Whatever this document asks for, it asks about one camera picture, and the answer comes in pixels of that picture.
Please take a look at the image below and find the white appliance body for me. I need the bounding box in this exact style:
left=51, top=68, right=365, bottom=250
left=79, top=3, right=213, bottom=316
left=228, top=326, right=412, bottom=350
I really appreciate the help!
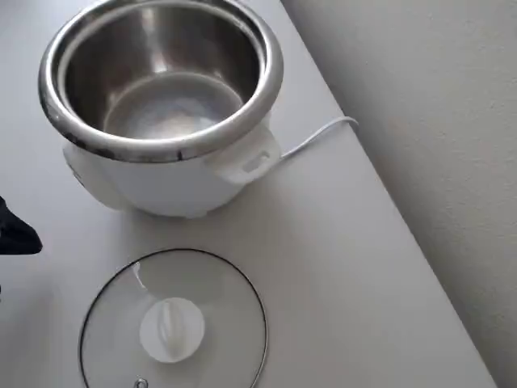
left=38, top=0, right=286, bottom=220

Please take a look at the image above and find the glass lid with white knob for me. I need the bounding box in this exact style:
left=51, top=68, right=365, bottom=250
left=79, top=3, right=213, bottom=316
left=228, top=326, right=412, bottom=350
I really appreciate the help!
left=78, top=247, right=270, bottom=388

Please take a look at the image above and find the white power cable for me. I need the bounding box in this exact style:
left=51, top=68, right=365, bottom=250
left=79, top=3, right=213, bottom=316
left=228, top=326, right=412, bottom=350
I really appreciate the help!
left=280, top=116, right=359, bottom=160

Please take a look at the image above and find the stainless steel inner pot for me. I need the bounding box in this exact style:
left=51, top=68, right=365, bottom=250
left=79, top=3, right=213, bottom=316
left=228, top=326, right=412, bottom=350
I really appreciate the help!
left=62, top=0, right=268, bottom=141

